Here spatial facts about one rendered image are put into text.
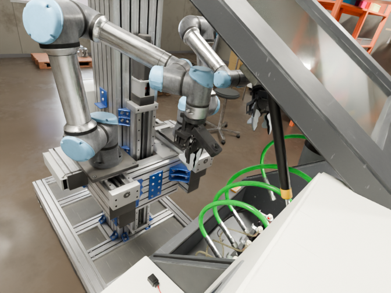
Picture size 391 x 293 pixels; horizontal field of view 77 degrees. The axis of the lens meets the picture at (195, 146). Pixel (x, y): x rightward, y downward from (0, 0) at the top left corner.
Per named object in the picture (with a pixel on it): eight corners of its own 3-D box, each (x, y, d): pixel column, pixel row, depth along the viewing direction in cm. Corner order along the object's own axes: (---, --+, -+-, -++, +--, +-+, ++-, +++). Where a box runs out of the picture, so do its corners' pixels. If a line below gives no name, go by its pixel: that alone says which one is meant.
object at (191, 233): (234, 202, 139) (241, 179, 131) (241, 206, 137) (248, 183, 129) (152, 278, 96) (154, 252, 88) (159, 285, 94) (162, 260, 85)
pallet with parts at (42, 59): (82, 57, 645) (81, 44, 627) (96, 66, 596) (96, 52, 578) (29, 59, 568) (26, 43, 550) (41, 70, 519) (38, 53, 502)
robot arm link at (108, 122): (123, 138, 115) (123, 111, 108) (107, 152, 103) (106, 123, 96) (99, 132, 116) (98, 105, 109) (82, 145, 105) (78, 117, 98)
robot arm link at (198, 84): (191, 63, 76) (217, 68, 75) (186, 96, 81) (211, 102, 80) (184, 68, 69) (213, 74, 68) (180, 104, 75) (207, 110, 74)
